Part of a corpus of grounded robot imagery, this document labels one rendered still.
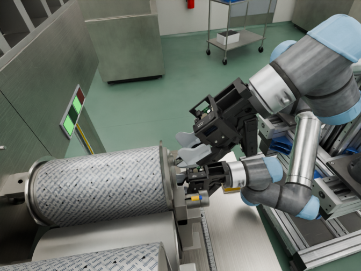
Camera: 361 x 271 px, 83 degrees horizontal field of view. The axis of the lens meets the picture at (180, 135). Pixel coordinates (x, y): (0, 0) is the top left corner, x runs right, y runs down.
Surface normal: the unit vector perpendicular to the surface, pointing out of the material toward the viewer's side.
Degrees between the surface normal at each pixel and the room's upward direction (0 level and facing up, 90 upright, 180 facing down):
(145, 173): 32
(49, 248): 2
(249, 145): 90
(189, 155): 90
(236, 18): 90
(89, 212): 93
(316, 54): 54
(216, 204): 0
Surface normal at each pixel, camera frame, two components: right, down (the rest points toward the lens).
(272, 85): -0.47, 0.06
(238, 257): -0.07, -0.71
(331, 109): -0.22, 0.88
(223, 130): 0.11, 0.69
